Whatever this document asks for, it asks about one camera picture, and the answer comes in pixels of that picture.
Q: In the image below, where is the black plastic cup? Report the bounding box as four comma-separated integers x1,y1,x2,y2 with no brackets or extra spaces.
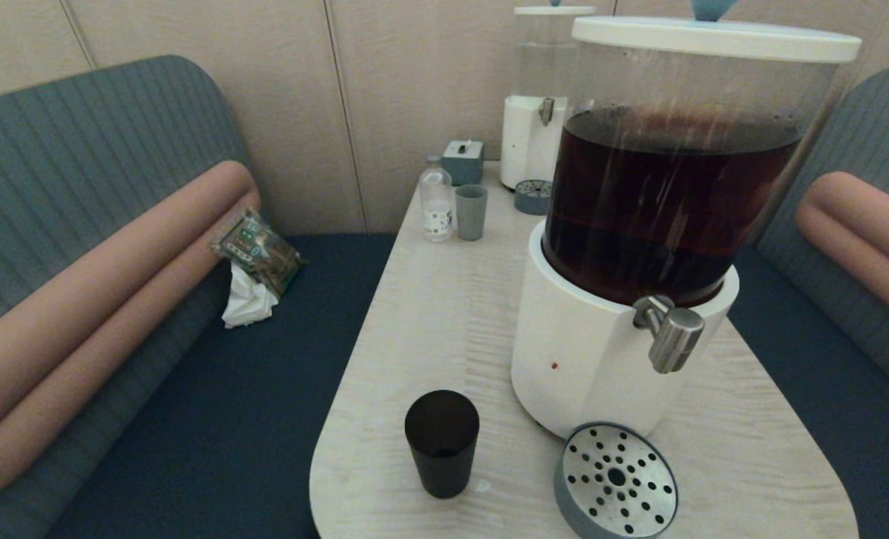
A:
404,390,480,499

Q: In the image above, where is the grey plastic cup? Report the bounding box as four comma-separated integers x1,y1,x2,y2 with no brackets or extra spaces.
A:
455,184,488,242

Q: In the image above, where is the clear plastic bottle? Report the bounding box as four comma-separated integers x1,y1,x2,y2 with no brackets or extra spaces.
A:
419,155,455,243

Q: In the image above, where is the grey tissue box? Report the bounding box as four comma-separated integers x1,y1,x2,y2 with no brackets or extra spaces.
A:
442,139,485,186

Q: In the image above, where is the small round drip tray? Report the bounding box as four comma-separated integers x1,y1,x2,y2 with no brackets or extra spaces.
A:
514,179,554,216

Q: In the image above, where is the small water drink dispenser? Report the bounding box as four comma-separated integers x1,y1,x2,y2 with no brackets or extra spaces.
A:
500,0,597,191

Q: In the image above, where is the large tea drink dispenser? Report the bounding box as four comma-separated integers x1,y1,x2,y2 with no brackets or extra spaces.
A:
510,0,863,441

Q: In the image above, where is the green snack packet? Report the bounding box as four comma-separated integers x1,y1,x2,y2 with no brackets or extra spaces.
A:
210,208,306,297

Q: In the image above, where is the crumpled white tissue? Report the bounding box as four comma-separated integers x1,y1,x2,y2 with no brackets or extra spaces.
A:
222,262,280,329

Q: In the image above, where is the large metal dispenser tap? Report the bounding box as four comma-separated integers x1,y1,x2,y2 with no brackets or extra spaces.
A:
633,295,706,375

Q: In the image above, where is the large round drip tray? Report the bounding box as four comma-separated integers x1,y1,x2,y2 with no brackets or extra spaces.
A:
553,422,679,539

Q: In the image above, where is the teal upholstered bench sofa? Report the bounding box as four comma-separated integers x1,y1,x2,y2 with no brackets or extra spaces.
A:
721,64,889,539
0,54,398,539

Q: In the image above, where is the pink bolster cushion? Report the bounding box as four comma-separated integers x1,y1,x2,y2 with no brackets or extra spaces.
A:
0,159,256,450
795,202,889,335
804,171,889,279
0,191,261,504

